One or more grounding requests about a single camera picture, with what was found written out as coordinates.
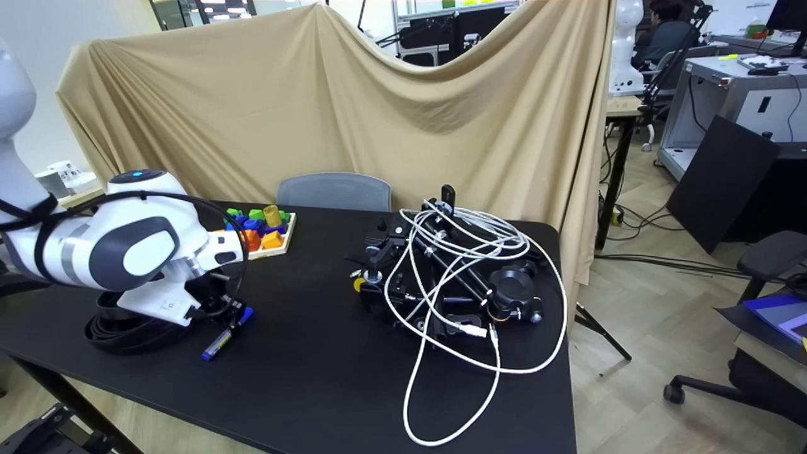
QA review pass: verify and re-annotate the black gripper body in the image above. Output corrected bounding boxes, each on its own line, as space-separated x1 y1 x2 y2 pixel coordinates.
185 272 244 324

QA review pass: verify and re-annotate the blue and white marker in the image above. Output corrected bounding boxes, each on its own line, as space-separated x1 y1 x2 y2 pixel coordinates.
201 308 255 361

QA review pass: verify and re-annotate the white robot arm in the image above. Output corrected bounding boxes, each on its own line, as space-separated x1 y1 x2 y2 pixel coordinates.
0 47 244 325

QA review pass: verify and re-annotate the colourful toy block tray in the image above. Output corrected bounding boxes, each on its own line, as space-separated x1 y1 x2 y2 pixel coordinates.
224 205 295 261

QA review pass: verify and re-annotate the grey chair backrest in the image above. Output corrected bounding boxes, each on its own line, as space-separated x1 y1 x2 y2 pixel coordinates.
278 174 394 212

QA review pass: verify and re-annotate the beige backdrop cloth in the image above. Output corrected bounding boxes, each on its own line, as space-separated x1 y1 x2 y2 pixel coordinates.
59 0 615 290

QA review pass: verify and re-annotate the wooden side table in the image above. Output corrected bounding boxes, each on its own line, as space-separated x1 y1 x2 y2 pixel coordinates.
596 97 641 251

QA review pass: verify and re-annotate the black panel board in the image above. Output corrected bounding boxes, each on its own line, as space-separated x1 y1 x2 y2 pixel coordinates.
665 117 779 252

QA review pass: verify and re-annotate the black office chair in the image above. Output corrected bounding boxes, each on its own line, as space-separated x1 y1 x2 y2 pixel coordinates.
664 231 807 426

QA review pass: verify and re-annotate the grey equipment cart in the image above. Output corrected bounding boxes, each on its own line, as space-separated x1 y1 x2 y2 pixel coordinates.
659 53 807 179

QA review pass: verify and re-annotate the coiled black strap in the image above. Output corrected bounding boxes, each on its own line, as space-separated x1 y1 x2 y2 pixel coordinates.
83 306 194 356

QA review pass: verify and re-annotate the black camera rig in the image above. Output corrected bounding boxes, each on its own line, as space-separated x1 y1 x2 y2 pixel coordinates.
351 185 548 338

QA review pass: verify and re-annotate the white cable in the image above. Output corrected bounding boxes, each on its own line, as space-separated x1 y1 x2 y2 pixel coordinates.
382 199 572 449

